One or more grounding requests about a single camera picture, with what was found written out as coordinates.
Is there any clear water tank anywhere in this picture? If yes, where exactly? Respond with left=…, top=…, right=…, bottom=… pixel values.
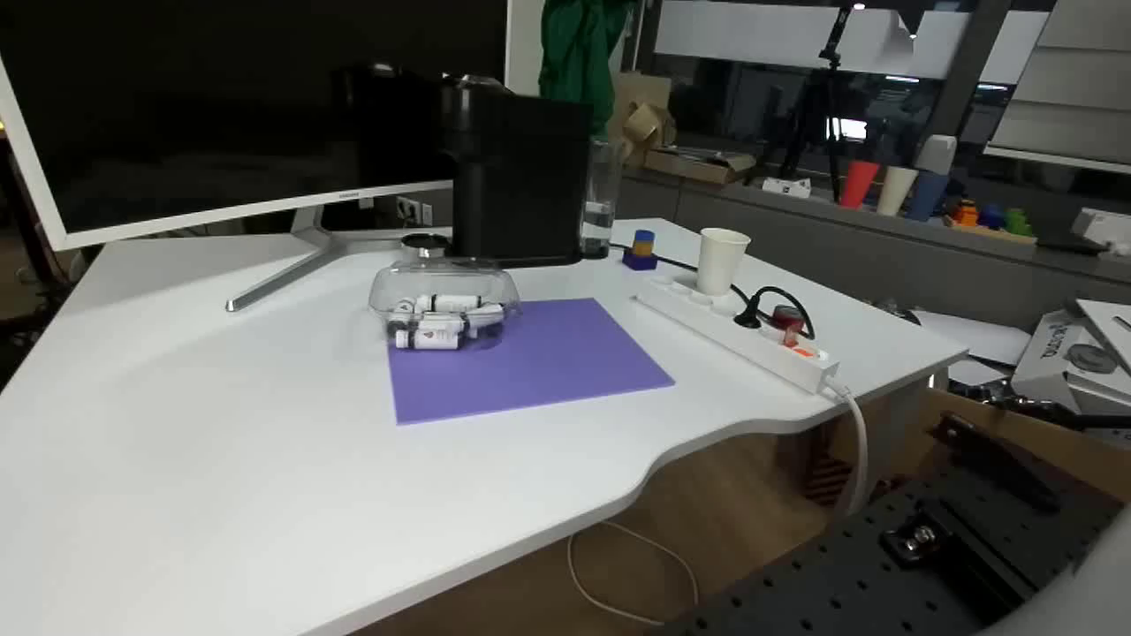
left=576, top=130, right=625, bottom=263

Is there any green jacket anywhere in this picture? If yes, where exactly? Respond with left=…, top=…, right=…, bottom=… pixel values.
left=536, top=0, right=641, bottom=135

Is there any white power strip cable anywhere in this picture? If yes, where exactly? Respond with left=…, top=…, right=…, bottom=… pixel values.
left=821, top=375, right=877, bottom=523

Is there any black plug and cable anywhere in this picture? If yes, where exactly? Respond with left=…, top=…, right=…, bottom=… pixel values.
left=726, top=279, right=821, bottom=343

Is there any white monitor stand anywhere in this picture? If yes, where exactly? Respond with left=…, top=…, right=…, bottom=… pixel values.
left=223, top=208, right=348, bottom=317

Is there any white power strip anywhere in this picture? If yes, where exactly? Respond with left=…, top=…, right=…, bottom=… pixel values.
left=628, top=279, right=841, bottom=400

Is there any blue cup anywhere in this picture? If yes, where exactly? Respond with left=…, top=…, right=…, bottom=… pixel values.
left=905, top=170, right=956, bottom=226

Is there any cardboard box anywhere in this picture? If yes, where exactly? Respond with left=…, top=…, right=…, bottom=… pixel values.
left=613, top=71, right=679, bottom=170

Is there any white framed computer monitor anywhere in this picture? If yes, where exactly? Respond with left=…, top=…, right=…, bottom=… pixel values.
left=0, top=0, right=523, bottom=253

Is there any white looped floor cable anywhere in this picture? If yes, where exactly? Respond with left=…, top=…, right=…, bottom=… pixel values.
left=563, top=519, right=707, bottom=632

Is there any cream cup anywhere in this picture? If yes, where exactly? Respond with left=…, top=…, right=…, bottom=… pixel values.
left=873, top=163, right=924, bottom=224

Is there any white paper cup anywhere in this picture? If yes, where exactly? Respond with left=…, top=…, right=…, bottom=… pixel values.
left=697, top=226, right=752, bottom=299

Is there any red cup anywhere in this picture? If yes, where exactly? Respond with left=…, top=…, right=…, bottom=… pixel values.
left=839, top=160, right=883, bottom=214

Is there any black camera tripod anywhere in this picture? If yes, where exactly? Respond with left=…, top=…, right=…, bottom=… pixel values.
left=752, top=0, right=865, bottom=199

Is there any blue and yellow small block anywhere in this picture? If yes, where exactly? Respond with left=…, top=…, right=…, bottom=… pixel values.
left=621, top=226, right=660, bottom=274

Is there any purple mat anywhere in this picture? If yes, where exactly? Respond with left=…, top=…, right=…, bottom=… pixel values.
left=386, top=292, right=679, bottom=428

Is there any black coffee machine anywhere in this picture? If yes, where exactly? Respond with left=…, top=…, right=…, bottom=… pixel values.
left=437, top=71, right=596, bottom=269

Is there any black perforated mounting board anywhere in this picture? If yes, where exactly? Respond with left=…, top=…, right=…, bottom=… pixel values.
left=667, top=465, right=1131, bottom=636

